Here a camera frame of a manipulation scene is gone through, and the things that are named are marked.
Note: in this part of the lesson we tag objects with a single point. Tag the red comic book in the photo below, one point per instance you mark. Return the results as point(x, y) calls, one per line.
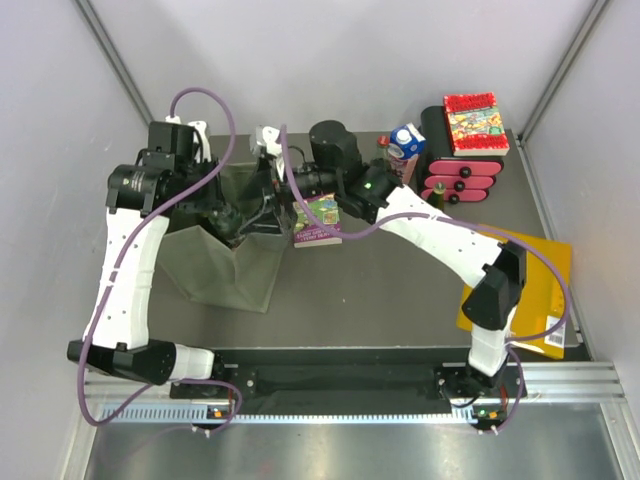
point(475, 125)

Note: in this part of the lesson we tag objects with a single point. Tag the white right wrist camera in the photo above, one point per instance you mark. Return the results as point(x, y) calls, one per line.
point(265, 143)

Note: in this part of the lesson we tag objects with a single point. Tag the black pink drawer unit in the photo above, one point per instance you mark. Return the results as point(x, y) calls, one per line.
point(466, 179)

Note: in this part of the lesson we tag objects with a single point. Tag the aluminium frame rail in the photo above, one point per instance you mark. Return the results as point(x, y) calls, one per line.
point(212, 405)

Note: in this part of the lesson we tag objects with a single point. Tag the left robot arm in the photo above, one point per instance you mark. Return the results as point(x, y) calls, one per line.
point(116, 341)

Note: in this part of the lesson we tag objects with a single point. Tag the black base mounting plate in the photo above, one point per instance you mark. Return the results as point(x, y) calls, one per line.
point(354, 381)

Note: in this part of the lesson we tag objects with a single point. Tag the yellow folder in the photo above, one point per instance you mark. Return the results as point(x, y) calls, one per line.
point(542, 302)

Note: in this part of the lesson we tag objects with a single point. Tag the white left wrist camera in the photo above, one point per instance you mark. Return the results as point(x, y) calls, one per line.
point(187, 140)

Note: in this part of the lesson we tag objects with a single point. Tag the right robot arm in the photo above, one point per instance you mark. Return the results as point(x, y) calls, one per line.
point(494, 271)

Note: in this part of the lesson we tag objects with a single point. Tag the green canvas bag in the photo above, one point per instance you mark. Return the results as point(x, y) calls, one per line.
point(206, 271)

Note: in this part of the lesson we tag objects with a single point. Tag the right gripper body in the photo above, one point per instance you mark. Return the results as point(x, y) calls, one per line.
point(283, 192)

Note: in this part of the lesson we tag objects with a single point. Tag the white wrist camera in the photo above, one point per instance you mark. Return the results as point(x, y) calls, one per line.
point(265, 143)
point(187, 140)

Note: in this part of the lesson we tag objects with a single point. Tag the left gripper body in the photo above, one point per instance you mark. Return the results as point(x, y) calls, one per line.
point(205, 198)

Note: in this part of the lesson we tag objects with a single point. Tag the blue juice carton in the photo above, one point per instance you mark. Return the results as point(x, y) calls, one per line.
point(406, 144)

